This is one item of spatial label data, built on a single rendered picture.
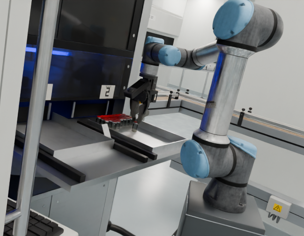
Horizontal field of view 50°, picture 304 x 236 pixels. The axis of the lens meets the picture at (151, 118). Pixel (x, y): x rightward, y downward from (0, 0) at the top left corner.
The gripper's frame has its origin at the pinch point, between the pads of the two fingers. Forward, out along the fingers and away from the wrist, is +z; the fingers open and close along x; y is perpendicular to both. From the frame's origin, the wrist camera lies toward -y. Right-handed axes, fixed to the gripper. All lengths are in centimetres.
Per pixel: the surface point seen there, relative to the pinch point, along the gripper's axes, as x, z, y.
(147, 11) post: 16, -46, 14
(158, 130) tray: -6.4, 3.4, 9.3
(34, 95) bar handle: -36, -21, -77
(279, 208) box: -53, 43, 84
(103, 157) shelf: -14.7, 5.7, -32.9
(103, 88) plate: 15.4, -10.0, -6.4
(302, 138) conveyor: -52, 1, 86
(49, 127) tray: 15.1, 5.4, -32.1
